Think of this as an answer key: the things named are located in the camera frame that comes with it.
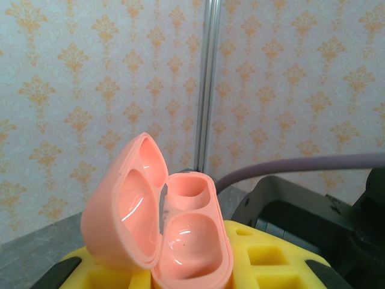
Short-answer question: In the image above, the pink earbud charging case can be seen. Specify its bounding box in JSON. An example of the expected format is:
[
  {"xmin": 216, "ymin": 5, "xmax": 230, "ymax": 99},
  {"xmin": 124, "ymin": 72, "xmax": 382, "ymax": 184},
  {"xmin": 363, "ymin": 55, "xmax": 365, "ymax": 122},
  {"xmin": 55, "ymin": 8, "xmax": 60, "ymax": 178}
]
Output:
[{"xmin": 80, "ymin": 132, "xmax": 234, "ymax": 289}]

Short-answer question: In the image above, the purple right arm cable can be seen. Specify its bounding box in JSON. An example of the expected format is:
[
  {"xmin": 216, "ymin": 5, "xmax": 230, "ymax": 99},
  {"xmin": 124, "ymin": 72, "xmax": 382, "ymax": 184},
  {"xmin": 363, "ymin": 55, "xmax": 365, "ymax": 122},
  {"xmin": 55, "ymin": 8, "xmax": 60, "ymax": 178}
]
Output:
[{"xmin": 215, "ymin": 152, "xmax": 385, "ymax": 196}]

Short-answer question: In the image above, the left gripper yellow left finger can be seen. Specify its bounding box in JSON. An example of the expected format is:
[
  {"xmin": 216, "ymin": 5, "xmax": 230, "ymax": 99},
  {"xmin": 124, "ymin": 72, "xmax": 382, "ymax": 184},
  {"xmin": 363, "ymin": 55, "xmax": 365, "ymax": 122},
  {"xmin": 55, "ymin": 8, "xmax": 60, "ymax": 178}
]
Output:
[{"xmin": 31, "ymin": 246, "xmax": 153, "ymax": 289}]

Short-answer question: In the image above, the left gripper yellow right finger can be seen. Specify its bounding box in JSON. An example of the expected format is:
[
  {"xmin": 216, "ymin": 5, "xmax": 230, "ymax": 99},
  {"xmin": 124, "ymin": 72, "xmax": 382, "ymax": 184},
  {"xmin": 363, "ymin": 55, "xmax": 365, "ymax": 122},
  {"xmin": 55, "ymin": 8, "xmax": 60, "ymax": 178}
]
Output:
[{"xmin": 222, "ymin": 220, "xmax": 353, "ymax": 289}]

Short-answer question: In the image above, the aluminium corner post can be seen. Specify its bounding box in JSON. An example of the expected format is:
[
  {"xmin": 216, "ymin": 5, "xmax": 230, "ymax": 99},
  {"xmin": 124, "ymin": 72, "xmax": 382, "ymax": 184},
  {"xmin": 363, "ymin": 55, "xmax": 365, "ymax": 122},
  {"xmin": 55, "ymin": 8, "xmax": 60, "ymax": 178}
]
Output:
[{"xmin": 194, "ymin": 0, "xmax": 224, "ymax": 174}]

